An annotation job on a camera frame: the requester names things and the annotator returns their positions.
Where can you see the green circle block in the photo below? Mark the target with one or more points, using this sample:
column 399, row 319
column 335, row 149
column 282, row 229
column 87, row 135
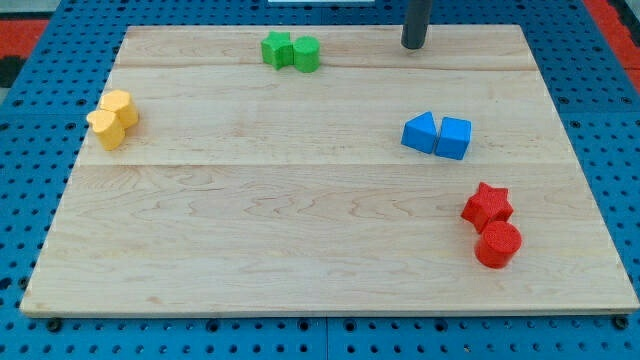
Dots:
column 306, row 54

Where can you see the red circle block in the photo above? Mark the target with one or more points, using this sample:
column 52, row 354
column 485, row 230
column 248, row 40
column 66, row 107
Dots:
column 498, row 244

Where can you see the light wooden board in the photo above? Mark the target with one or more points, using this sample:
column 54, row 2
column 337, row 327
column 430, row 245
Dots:
column 246, row 191

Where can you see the blue triangle block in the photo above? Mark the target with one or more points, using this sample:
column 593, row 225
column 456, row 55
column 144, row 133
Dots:
column 420, row 133

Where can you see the green star block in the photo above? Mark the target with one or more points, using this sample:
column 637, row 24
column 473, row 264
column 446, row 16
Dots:
column 277, row 49

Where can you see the blue cube block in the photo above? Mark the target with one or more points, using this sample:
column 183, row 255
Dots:
column 455, row 136

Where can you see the red star block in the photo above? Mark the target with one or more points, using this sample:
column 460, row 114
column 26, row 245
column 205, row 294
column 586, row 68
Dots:
column 486, row 205

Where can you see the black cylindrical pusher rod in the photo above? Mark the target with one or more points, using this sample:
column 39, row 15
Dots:
column 416, row 23

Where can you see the yellow hexagon block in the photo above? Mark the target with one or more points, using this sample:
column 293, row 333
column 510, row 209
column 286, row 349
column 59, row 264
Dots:
column 122, row 104

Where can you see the yellow heart block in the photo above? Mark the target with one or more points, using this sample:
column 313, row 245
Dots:
column 107, row 128

